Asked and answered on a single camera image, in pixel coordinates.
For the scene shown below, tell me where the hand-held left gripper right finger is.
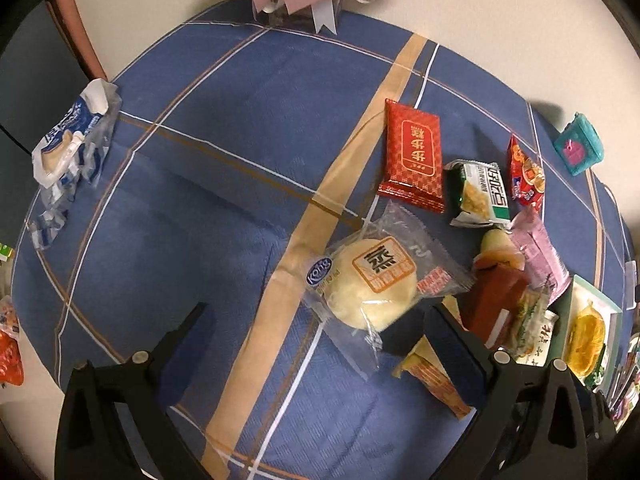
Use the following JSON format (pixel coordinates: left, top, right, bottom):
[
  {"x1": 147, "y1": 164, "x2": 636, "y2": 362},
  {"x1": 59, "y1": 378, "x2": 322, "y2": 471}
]
[{"x1": 424, "y1": 304, "x2": 590, "y2": 480}]

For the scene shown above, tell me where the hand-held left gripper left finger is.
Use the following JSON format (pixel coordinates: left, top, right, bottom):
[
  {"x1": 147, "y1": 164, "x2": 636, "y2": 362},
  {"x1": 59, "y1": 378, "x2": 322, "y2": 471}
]
[{"x1": 55, "y1": 302, "x2": 216, "y2": 480}]

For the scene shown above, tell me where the orange and yellow snack packet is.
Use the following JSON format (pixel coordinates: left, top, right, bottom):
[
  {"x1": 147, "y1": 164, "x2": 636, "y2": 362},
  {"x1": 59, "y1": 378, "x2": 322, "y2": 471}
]
[{"x1": 392, "y1": 335, "x2": 474, "y2": 420}]

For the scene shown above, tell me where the dark red snack packet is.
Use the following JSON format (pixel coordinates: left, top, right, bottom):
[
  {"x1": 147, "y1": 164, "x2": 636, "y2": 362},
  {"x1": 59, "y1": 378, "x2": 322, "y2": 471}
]
[{"x1": 459, "y1": 259, "x2": 531, "y2": 352}]

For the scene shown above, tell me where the white sandwich print snack packet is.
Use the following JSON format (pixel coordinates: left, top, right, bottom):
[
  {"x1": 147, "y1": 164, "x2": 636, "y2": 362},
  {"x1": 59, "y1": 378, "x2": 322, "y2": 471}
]
[{"x1": 504, "y1": 289, "x2": 559, "y2": 363}]

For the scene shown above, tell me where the steamed cake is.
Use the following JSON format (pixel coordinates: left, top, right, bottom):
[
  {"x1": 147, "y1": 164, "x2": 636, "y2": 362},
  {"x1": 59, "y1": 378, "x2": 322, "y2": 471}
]
[{"x1": 304, "y1": 200, "x2": 477, "y2": 382}]

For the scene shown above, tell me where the white box with green rim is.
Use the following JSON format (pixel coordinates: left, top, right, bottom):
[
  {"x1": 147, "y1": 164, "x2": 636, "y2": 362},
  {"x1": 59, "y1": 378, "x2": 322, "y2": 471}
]
[{"x1": 544, "y1": 274, "x2": 624, "y2": 397}]

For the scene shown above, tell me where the pink snack packet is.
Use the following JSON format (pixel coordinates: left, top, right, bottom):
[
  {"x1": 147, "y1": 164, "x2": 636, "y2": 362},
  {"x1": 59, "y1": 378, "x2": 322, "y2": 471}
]
[{"x1": 509, "y1": 207, "x2": 572, "y2": 307}]

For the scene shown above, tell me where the green and white snack packet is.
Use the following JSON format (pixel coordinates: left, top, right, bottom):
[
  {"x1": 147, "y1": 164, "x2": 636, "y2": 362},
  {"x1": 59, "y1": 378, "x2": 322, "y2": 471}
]
[{"x1": 444, "y1": 159, "x2": 512, "y2": 229}]

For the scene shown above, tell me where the pile of colourful packets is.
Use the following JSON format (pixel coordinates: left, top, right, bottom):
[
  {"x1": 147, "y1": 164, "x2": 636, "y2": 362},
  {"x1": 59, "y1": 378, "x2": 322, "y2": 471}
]
[{"x1": 606, "y1": 331, "x2": 640, "y2": 420}]

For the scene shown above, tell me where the orange snack bag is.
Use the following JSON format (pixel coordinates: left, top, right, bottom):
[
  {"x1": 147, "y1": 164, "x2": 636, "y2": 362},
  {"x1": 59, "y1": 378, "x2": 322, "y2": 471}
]
[{"x1": 0, "y1": 294, "x2": 25, "y2": 387}]

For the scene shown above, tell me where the red and orange chip packet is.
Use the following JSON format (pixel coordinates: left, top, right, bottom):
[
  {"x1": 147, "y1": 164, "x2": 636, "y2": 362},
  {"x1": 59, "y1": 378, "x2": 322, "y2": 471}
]
[{"x1": 507, "y1": 133, "x2": 546, "y2": 219}]

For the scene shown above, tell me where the blue plaid tablecloth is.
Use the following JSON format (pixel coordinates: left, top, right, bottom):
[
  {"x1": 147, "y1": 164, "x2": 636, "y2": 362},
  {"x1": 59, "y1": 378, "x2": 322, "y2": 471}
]
[{"x1": 10, "y1": 0, "x2": 636, "y2": 480}]

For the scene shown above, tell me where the red patterned snack packet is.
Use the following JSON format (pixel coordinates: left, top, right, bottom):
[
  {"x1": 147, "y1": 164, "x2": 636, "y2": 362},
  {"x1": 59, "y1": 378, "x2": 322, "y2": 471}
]
[{"x1": 376, "y1": 98, "x2": 447, "y2": 214}]

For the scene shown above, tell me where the crumpled white and blue wrapper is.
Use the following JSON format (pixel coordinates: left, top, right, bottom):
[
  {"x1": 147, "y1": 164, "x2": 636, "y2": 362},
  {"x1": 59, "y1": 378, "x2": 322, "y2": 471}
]
[{"x1": 27, "y1": 79, "x2": 122, "y2": 252}]

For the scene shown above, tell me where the teal toy box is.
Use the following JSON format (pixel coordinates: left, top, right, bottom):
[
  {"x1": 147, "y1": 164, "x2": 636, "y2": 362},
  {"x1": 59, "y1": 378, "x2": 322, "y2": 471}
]
[{"x1": 553, "y1": 112, "x2": 604, "y2": 177}]

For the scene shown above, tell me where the reddish brown chair back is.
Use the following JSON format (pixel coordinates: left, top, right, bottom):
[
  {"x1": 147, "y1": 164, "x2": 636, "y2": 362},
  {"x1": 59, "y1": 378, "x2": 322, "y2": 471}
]
[{"x1": 46, "y1": 0, "x2": 109, "y2": 82}]

